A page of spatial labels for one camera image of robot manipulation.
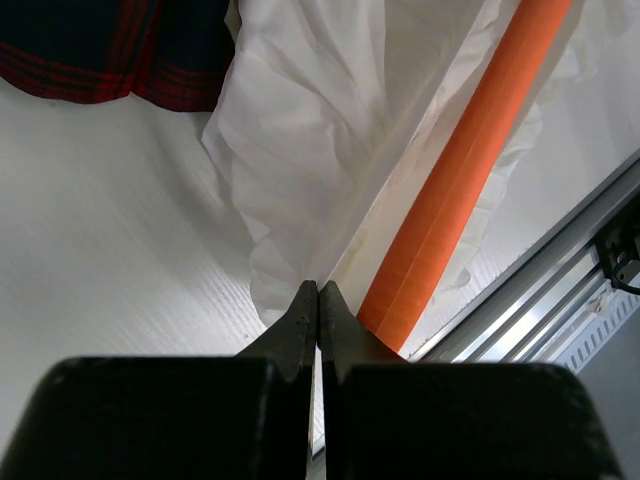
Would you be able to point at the white skirt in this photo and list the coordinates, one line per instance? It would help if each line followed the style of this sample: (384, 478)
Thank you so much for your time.
(321, 101)

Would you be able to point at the red plaid skirt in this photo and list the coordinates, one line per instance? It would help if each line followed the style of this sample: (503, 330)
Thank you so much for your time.
(174, 54)

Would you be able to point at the orange plastic hanger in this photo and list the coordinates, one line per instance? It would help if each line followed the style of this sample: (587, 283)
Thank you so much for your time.
(426, 240)

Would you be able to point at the aluminium rail base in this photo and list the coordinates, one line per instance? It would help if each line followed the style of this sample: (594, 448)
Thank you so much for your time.
(539, 377)

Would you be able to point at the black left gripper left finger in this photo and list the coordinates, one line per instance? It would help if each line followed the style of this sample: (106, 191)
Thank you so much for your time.
(280, 364)

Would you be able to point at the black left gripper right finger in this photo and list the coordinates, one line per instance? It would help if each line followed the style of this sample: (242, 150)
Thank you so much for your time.
(360, 374)

